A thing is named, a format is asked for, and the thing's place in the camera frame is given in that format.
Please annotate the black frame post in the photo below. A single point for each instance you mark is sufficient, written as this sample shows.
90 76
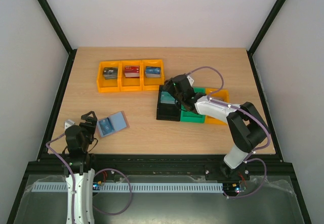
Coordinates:
55 25
266 25

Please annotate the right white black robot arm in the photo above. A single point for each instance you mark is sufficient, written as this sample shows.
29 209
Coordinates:
248 130

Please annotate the yellow bin middle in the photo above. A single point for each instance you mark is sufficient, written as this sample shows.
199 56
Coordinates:
130 84

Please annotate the white slotted cable duct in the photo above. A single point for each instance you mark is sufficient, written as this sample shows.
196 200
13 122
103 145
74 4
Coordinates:
136 187

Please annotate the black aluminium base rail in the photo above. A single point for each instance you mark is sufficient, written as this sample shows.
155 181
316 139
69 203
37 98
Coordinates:
49 164

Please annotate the black bin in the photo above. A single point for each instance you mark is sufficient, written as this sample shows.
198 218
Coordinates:
166 112

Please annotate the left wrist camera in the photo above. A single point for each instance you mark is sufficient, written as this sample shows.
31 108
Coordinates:
68 123

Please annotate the teal card stack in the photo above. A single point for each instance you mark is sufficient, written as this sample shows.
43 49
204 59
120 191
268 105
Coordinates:
166 98

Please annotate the yellow bin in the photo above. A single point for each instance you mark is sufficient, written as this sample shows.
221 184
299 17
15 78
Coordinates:
130 84
152 84
223 94
111 85

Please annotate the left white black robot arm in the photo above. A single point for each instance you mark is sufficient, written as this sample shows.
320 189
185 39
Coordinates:
79 174

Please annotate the red card stack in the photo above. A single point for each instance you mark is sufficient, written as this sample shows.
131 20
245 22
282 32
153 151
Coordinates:
132 71

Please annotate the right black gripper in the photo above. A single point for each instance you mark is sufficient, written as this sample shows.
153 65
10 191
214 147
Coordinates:
170 88

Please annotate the black card stack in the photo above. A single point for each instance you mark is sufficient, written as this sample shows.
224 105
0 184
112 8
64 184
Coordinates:
110 73

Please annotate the yellow bin left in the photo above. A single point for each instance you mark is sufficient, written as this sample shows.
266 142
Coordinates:
111 85

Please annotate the green bin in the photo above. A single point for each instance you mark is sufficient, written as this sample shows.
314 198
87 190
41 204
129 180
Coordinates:
187 116

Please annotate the blue VIP card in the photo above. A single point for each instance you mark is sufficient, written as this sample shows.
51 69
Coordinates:
105 127

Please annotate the yellow bin far right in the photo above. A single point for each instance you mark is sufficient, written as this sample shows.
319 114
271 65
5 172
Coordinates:
223 94

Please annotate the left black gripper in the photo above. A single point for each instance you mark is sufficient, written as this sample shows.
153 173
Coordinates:
91 127

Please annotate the pink card holder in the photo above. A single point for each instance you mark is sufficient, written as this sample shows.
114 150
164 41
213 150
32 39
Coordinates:
112 124

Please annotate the left black frame post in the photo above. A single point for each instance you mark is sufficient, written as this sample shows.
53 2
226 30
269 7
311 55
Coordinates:
55 25

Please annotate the right black frame post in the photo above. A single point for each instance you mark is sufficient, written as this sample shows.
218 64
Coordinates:
266 25

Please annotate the blue card stack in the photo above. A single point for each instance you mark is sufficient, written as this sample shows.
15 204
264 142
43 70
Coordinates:
152 72

